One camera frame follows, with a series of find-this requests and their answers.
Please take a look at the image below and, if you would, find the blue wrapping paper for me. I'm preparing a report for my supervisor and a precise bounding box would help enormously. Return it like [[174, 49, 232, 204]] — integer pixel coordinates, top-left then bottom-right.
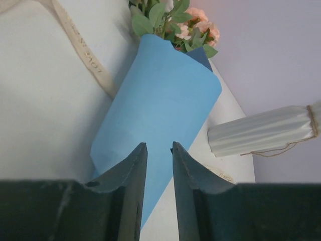
[[90, 34, 222, 223]]

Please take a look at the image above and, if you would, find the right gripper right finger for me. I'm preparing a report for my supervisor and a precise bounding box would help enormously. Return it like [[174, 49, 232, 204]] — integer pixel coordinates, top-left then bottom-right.
[[172, 142, 320, 240]]

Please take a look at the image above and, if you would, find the white ribbed ceramic vase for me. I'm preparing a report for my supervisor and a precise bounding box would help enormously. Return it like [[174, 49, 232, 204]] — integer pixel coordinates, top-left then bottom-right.
[[208, 101, 320, 157]]

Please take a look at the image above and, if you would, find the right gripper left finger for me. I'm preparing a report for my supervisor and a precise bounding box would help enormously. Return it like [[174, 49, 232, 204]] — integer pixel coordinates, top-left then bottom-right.
[[1, 143, 147, 240]]

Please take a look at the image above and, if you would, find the cream printed ribbon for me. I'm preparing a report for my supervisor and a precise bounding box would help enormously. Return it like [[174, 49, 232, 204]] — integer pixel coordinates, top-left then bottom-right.
[[0, 0, 121, 101]]

